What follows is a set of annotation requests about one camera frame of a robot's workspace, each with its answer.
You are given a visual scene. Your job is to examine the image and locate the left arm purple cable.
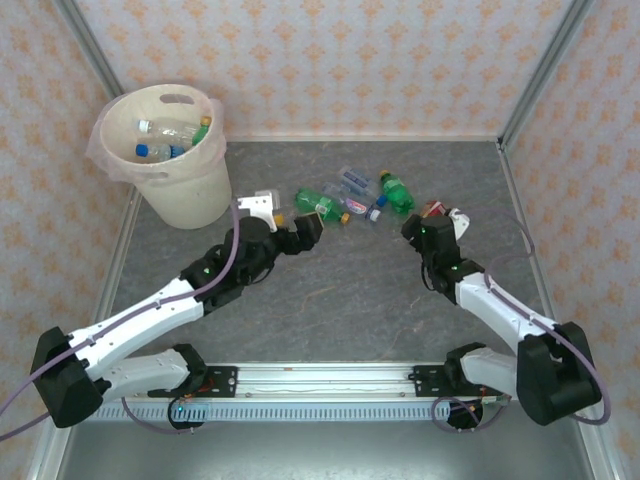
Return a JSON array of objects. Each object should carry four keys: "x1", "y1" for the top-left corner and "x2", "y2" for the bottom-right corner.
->
[{"x1": 0, "y1": 197, "x2": 242, "y2": 444}]

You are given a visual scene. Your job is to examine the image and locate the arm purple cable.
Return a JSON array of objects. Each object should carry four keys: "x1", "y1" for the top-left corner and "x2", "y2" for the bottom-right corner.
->
[
  {"x1": 432, "y1": 207, "x2": 612, "y2": 434},
  {"x1": 0, "y1": 197, "x2": 242, "y2": 444}
]

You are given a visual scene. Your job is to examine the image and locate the grey slotted cable duct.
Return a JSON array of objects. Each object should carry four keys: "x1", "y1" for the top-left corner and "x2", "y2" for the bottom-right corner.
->
[{"x1": 74, "y1": 402, "x2": 507, "y2": 422}]

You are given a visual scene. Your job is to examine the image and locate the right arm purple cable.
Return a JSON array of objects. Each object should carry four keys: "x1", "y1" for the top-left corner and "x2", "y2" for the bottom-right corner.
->
[{"x1": 432, "y1": 207, "x2": 612, "y2": 434}]

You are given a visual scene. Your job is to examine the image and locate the aluminium table side rail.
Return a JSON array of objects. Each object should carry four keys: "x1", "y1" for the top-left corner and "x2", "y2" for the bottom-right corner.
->
[
  {"x1": 94, "y1": 192, "x2": 144, "y2": 326},
  {"x1": 496, "y1": 139, "x2": 561, "y2": 326}
]

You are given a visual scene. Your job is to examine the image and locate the pink plastic bin liner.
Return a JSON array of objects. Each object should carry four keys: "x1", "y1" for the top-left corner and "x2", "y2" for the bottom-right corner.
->
[{"x1": 85, "y1": 82, "x2": 229, "y2": 184}]

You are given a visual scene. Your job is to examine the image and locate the cream plastic waste bin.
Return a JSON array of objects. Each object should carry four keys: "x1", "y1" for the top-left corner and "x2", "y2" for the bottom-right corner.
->
[{"x1": 98, "y1": 83, "x2": 234, "y2": 230}]

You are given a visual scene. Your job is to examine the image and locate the red white drink carton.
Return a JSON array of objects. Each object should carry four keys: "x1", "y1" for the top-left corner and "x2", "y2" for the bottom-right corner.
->
[{"x1": 421, "y1": 199, "x2": 452, "y2": 220}]

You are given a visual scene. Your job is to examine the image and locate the green bottle plain green label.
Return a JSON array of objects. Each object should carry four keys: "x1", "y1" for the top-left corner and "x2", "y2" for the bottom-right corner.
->
[{"x1": 377, "y1": 169, "x2": 417, "y2": 215}]

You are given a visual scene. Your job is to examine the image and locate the green bottle orange yellow label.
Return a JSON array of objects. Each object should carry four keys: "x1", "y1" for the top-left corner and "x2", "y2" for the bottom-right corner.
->
[{"x1": 191, "y1": 115, "x2": 214, "y2": 147}]

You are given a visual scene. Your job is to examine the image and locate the pepsi bottle blue cap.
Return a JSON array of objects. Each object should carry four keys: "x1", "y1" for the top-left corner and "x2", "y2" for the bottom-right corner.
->
[{"x1": 134, "y1": 143, "x2": 187, "y2": 163}]

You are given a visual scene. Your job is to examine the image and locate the grey metal shelf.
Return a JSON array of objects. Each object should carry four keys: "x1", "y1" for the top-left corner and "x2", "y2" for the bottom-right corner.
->
[{"x1": 54, "y1": 417, "x2": 599, "y2": 480}]

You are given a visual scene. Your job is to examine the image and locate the green bottle white barcode label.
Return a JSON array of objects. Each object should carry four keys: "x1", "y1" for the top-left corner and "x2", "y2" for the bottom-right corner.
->
[{"x1": 293, "y1": 186, "x2": 352, "y2": 225}]

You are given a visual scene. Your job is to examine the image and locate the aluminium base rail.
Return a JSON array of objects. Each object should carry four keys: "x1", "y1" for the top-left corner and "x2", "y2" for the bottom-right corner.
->
[{"x1": 122, "y1": 362, "x2": 519, "y2": 402}]

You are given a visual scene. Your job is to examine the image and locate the aluminium frame post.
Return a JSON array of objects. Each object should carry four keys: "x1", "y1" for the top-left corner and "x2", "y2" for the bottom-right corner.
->
[
  {"x1": 52, "y1": 0, "x2": 126, "y2": 101},
  {"x1": 497, "y1": 0, "x2": 597, "y2": 151}
]

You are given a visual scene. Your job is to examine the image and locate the blue label bottle blue cap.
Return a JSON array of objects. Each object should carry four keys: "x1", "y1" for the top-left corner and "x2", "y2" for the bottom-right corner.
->
[{"x1": 338, "y1": 166, "x2": 389, "y2": 207}]

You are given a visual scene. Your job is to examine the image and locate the clear bottle white cap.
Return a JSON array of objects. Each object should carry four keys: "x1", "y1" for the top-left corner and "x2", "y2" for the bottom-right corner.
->
[{"x1": 136, "y1": 117, "x2": 200, "y2": 147}]

